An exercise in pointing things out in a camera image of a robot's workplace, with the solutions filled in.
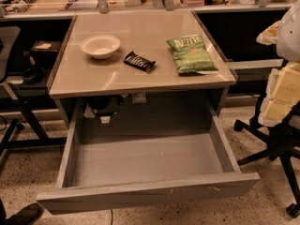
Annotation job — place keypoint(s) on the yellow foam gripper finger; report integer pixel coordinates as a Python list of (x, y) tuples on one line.
[(282, 93)]

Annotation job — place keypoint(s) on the green jalapeno chip bag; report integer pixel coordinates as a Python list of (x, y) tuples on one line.
[(190, 55)]

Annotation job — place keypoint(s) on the open grey drawer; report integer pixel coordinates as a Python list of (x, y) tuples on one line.
[(148, 154)]

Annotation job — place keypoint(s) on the black office chair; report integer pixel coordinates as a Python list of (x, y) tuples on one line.
[(281, 142), (8, 35)]

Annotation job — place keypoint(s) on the white paper bowl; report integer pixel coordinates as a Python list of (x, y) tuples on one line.
[(100, 46)]

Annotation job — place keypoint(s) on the black shoe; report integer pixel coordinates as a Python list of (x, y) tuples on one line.
[(27, 216)]

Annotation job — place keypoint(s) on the black snack bar wrapper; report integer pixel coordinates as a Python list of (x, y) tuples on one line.
[(134, 60)]

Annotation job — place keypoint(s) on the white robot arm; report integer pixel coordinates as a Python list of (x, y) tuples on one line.
[(285, 34)]

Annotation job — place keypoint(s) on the black office chair left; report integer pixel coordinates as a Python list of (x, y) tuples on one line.
[(8, 35)]

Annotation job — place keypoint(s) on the black box on shelf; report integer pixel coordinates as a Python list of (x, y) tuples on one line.
[(45, 52)]

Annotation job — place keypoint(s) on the grey cabinet with beige top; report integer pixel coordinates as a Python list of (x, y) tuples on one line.
[(146, 33)]

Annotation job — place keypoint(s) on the black office chair right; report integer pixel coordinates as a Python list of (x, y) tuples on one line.
[(281, 142)]

